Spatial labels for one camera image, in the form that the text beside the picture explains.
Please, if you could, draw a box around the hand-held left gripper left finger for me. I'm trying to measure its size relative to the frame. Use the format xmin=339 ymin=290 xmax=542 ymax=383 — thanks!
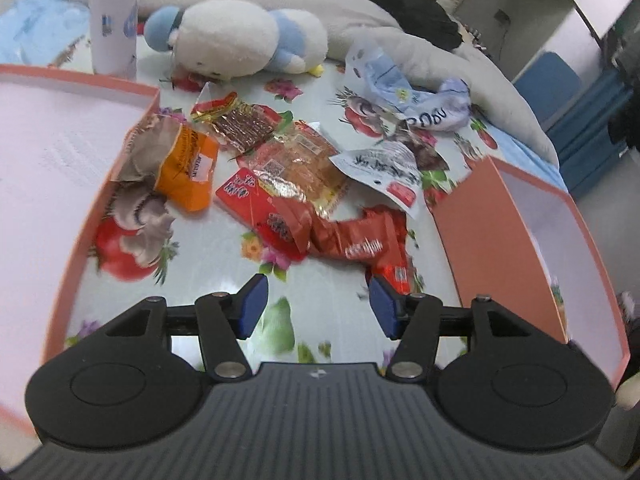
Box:
xmin=105 ymin=275 xmax=271 ymax=382

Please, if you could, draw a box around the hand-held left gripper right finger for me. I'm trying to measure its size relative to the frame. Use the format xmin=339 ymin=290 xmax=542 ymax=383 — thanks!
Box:
xmin=368 ymin=275 xmax=543 ymax=382

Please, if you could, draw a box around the red snack packet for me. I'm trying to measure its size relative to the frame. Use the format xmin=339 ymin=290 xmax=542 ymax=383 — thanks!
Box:
xmin=300 ymin=205 xmax=416 ymax=293
xmin=215 ymin=167 xmax=313 ymax=261

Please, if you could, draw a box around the deep pink cardboard box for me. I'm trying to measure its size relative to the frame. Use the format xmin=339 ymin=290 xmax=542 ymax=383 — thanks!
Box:
xmin=431 ymin=156 xmax=632 ymax=388

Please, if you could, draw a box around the white packet with red label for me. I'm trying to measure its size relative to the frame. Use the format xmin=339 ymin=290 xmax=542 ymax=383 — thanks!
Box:
xmin=329 ymin=140 xmax=423 ymax=221

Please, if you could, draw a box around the orange snack packet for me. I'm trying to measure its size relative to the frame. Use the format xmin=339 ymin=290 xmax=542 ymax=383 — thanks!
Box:
xmin=111 ymin=107 xmax=221 ymax=212

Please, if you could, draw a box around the tan cracker packet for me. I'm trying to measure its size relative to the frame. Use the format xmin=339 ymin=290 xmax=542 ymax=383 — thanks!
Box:
xmin=239 ymin=120 xmax=352 ymax=218

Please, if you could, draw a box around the clear packet of brown sticks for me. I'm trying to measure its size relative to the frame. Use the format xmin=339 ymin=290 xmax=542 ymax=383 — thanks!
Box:
xmin=191 ymin=91 xmax=296 ymax=153

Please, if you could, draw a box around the fruit print sheet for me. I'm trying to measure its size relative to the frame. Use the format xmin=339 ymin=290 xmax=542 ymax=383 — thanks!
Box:
xmin=65 ymin=45 xmax=501 ymax=366

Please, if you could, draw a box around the white and purple plastic bag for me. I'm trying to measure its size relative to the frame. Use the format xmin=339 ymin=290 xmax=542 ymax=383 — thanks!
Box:
xmin=405 ymin=77 xmax=472 ymax=133

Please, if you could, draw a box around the blue and white plastic bag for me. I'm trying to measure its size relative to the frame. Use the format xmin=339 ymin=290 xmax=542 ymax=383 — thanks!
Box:
xmin=345 ymin=42 xmax=426 ymax=121

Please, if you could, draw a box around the shallow pink box lid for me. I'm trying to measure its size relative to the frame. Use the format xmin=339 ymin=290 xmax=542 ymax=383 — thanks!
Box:
xmin=0 ymin=64 xmax=162 ymax=446

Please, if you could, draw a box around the blue curtain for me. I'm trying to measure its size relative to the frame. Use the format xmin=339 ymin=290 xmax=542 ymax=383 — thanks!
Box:
xmin=550 ymin=67 xmax=636 ymax=196

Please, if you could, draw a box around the white and blue plush toy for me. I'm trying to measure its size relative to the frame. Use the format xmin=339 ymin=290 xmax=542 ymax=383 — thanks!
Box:
xmin=144 ymin=0 xmax=328 ymax=81

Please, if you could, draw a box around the blue chair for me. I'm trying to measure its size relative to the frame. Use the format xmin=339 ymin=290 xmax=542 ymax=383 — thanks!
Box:
xmin=512 ymin=51 xmax=583 ymax=126

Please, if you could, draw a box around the group of small bottles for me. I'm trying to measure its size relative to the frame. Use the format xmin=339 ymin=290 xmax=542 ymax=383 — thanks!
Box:
xmin=462 ymin=25 xmax=488 ymax=53

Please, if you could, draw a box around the grey blanket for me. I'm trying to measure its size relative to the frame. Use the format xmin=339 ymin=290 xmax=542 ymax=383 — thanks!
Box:
xmin=65 ymin=0 xmax=560 ymax=166

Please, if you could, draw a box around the black jacket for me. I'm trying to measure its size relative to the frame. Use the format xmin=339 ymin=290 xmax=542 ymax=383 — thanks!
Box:
xmin=260 ymin=0 xmax=463 ymax=51

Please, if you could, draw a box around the white spray bottle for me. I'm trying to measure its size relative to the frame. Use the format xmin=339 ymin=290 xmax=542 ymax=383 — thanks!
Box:
xmin=89 ymin=0 xmax=143 ymax=81

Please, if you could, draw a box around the white cabinet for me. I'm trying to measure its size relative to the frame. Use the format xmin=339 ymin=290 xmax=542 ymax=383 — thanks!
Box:
xmin=452 ymin=0 xmax=640 ymax=81

